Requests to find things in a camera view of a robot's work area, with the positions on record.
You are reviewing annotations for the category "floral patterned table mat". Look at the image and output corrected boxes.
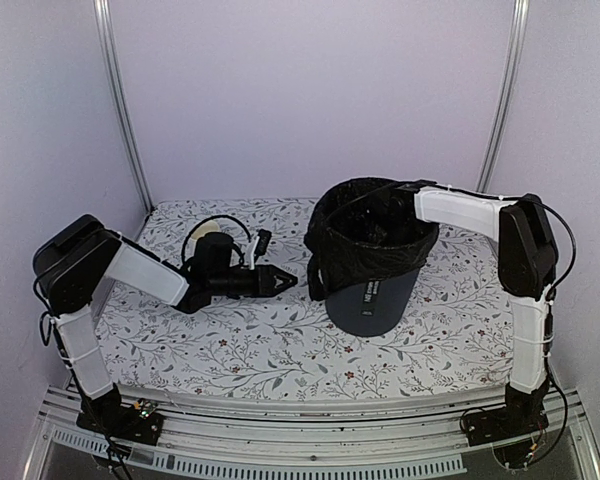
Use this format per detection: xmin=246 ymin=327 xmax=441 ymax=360
xmin=96 ymin=198 xmax=544 ymax=401

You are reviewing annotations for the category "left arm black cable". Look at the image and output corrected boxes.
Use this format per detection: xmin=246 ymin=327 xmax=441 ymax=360
xmin=179 ymin=214 xmax=254 ymax=271

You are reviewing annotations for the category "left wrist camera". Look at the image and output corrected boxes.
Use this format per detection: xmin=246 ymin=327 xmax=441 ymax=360
xmin=244 ymin=229 xmax=272 ymax=270

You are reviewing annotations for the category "left aluminium frame post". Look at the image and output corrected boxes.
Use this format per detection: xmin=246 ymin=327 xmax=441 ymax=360
xmin=93 ymin=0 xmax=154 ymax=214

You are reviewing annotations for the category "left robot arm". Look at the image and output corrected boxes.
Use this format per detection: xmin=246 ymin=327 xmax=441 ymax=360
xmin=32 ymin=214 xmax=298 ymax=434

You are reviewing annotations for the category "aluminium frame post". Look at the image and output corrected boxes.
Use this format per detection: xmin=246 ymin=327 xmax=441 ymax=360
xmin=476 ymin=0 xmax=530 ymax=193
xmin=93 ymin=0 xmax=154 ymax=214

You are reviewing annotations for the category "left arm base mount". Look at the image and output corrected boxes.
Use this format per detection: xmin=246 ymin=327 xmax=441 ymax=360
xmin=76 ymin=391 xmax=164 ymax=446

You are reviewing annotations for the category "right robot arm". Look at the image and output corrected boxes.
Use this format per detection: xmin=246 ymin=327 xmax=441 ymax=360
xmin=396 ymin=181 xmax=559 ymax=436

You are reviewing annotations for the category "aluminium front rail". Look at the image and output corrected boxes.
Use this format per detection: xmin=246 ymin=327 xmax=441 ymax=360
xmin=23 ymin=387 xmax=600 ymax=479

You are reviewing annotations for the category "black plastic trash bag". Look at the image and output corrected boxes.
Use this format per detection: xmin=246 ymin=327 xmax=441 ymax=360
xmin=304 ymin=177 xmax=440 ymax=301

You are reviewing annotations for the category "right aluminium frame post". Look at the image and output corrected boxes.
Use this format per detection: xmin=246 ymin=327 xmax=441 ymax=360
xmin=476 ymin=0 xmax=530 ymax=193

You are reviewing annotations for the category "cream ceramic cup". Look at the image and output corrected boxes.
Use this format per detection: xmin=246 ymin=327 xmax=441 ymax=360
xmin=190 ymin=220 xmax=221 ymax=241

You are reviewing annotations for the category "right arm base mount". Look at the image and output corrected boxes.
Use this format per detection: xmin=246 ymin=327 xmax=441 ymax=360
xmin=459 ymin=401 xmax=549 ymax=446

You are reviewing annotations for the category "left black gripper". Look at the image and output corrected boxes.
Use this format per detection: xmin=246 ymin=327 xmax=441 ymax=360
xmin=210 ymin=264 xmax=298 ymax=298

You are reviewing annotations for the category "dark grey trash bin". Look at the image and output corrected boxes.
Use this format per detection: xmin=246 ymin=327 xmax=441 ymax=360
xmin=325 ymin=269 xmax=420 ymax=338

